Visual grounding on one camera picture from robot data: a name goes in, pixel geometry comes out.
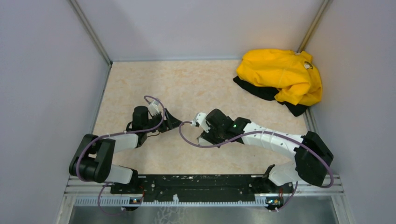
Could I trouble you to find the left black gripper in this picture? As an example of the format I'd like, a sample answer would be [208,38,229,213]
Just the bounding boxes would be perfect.
[143,107,184,133]

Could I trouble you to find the white cardboard box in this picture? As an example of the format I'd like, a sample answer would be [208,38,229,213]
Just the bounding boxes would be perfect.
[197,137,213,146]

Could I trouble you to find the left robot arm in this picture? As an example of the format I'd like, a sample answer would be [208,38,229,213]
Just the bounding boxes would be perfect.
[69,106,181,193]

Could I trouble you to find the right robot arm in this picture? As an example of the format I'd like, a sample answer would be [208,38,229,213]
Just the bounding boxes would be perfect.
[193,109,333,192]

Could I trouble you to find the black garment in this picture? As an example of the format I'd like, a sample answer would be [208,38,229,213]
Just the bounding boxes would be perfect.
[233,76,309,117]

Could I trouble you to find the yellow garment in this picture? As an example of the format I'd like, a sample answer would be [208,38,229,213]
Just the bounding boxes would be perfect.
[236,49,323,106]

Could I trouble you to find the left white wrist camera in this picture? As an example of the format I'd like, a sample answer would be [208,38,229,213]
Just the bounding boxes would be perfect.
[148,100,164,118]

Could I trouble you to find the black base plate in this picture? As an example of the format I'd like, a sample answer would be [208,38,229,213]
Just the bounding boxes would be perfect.
[110,174,293,203]

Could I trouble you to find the aluminium frame rail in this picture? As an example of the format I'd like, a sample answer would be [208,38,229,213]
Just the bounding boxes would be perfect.
[64,175,344,210]

